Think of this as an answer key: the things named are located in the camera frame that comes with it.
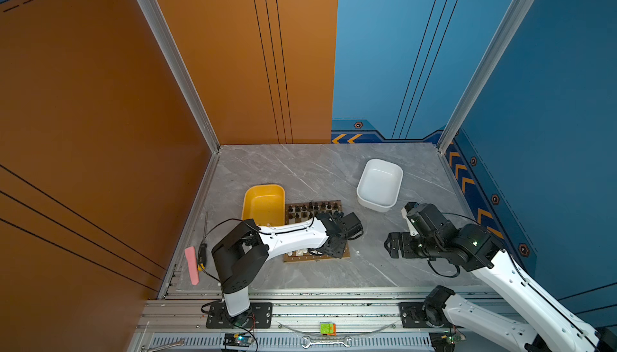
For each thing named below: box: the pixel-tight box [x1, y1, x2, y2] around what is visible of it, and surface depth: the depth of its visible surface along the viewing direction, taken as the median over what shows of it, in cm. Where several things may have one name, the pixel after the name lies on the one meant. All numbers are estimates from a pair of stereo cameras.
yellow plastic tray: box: [241, 184, 286, 227], surface depth 100 cm
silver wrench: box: [300, 335, 353, 349], surface depth 71 cm
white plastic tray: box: [355, 158, 405, 213], surface depth 107 cm
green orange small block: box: [319, 321, 337, 336], surface depth 71 cm
